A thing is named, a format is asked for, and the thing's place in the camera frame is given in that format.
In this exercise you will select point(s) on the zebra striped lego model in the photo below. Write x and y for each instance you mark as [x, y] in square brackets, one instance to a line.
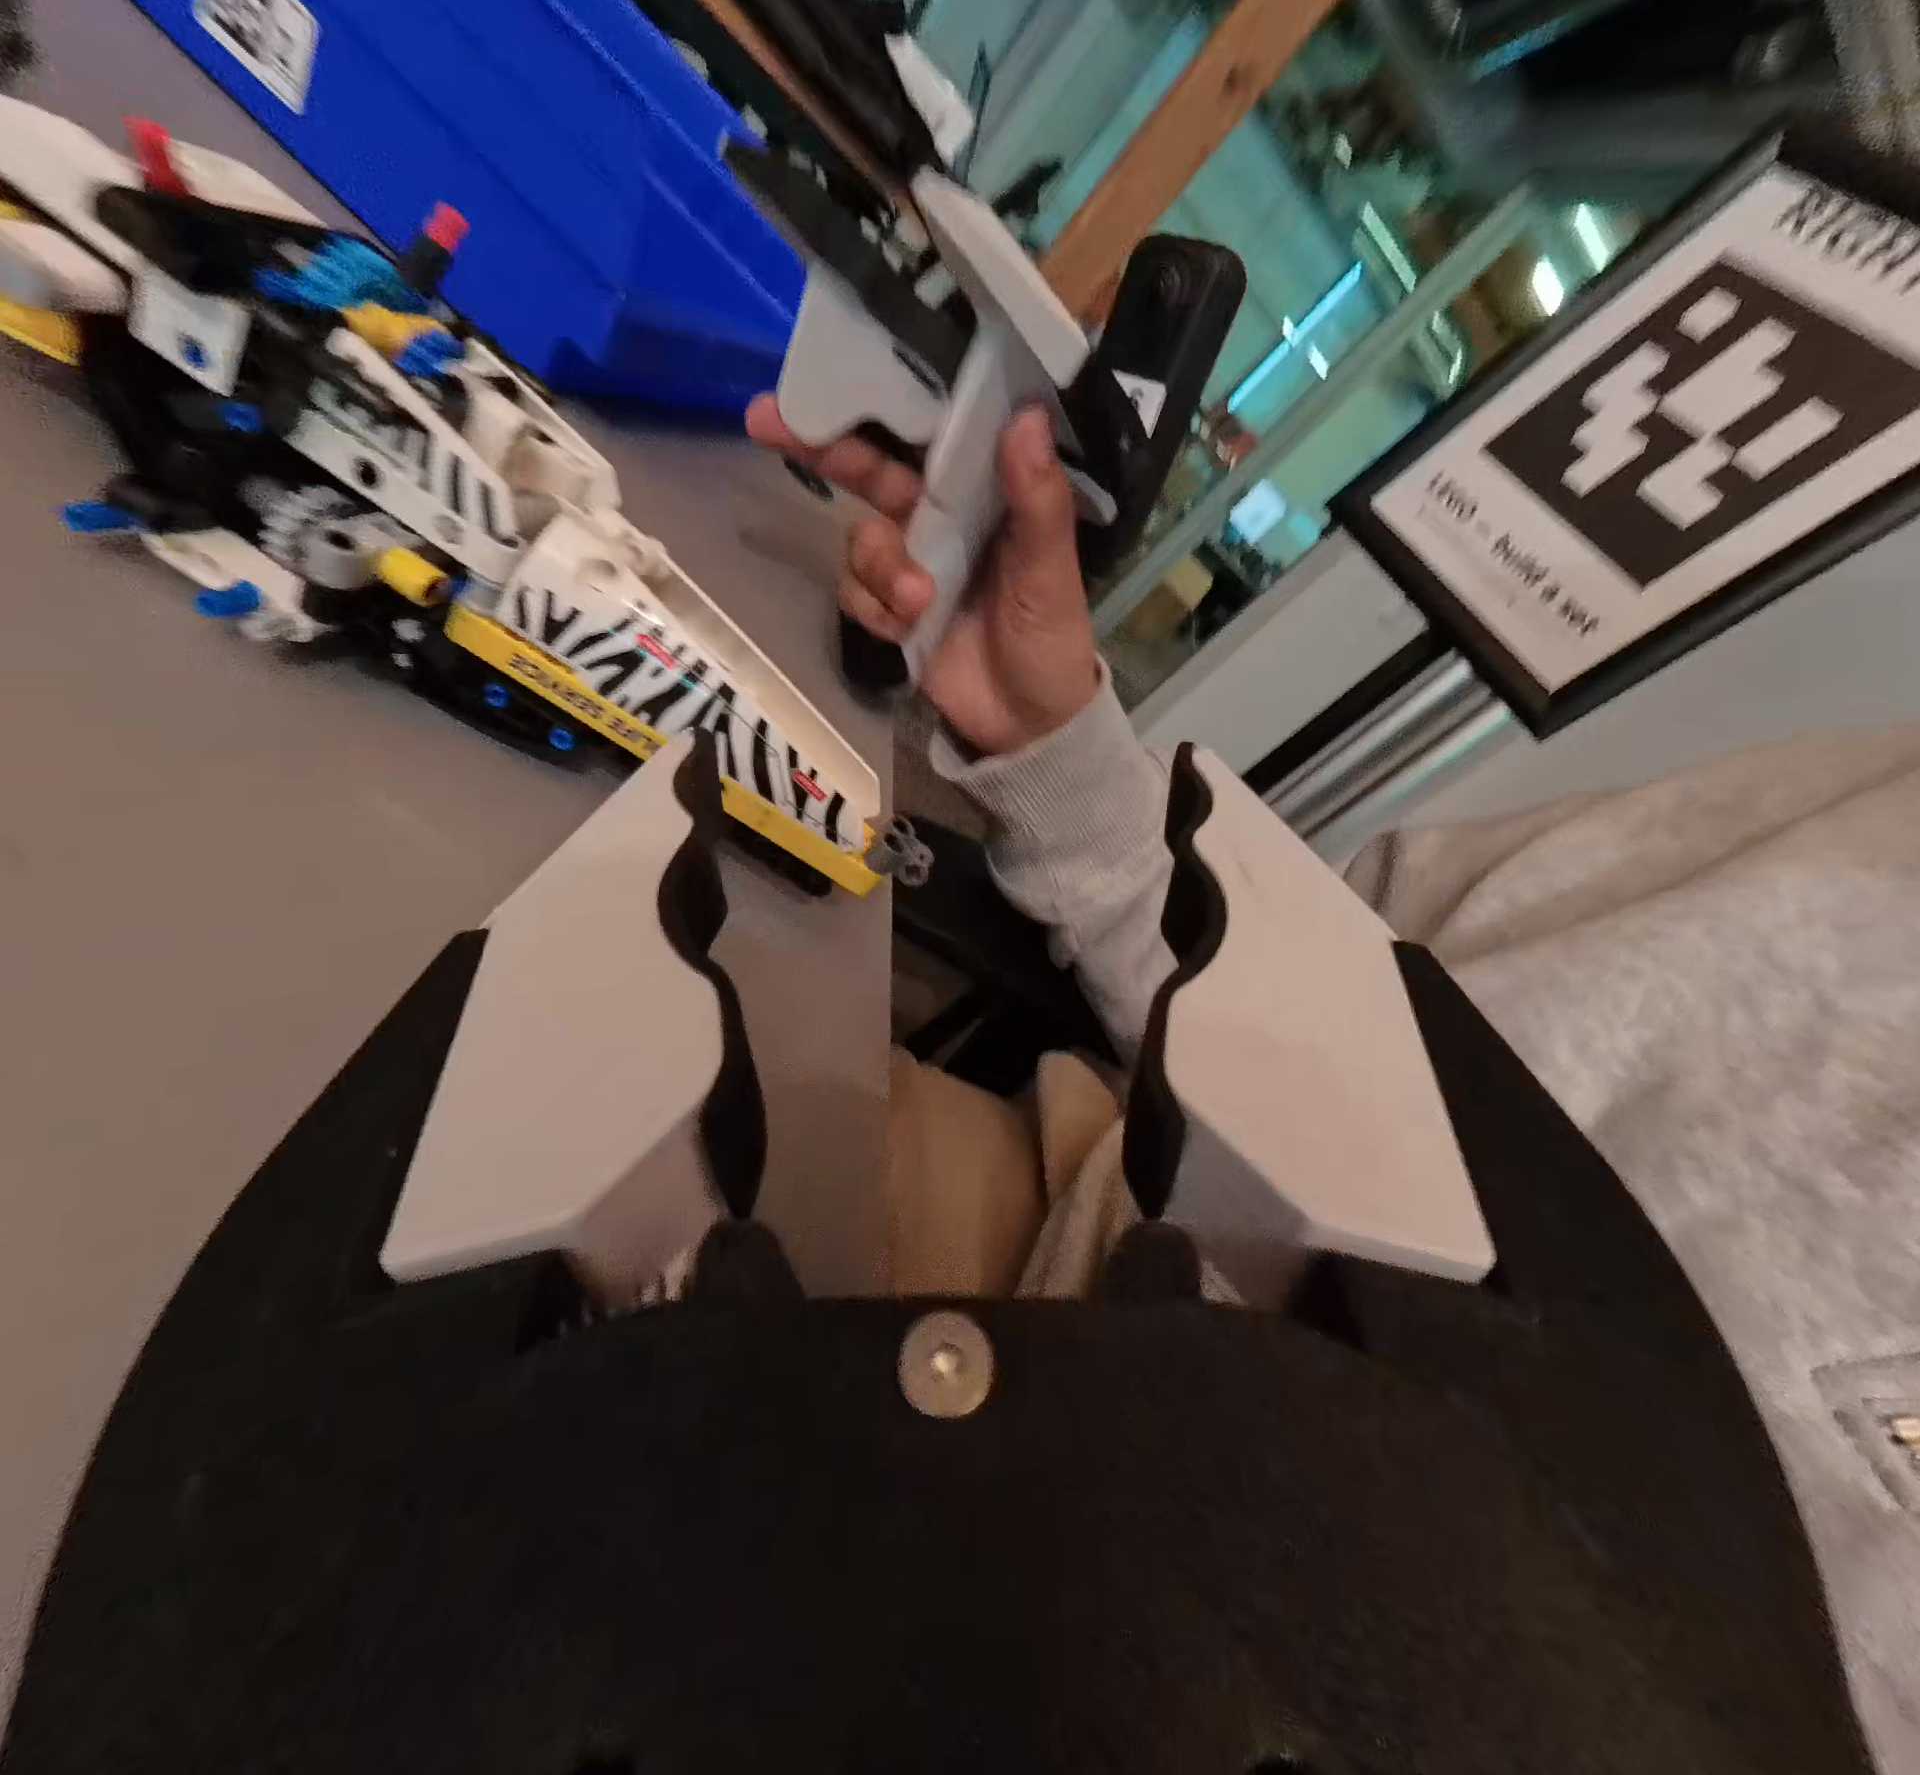
[600, 607]

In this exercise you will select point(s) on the person's grey sweatshirt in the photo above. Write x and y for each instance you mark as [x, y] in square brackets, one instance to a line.
[1725, 1057]

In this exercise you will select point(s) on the wooden post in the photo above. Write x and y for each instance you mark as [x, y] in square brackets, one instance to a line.
[1231, 81]

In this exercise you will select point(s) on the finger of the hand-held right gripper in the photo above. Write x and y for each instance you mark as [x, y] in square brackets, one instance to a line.
[855, 373]

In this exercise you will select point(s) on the person's right hand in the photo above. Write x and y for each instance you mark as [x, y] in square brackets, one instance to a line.
[1021, 607]

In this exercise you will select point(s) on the person's right forearm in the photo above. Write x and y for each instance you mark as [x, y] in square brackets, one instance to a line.
[1081, 847]

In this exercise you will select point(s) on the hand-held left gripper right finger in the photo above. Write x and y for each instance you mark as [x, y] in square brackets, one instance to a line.
[1305, 1057]

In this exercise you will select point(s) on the blue plastic bin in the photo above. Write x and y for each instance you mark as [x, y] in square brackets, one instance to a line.
[494, 81]

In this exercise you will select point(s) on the black framed printed tag sign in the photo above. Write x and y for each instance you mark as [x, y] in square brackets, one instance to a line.
[1681, 425]

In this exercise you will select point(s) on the person's beige pants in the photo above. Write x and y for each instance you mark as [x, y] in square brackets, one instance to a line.
[960, 1177]

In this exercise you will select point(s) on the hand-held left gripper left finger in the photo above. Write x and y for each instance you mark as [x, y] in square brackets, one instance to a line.
[554, 1057]

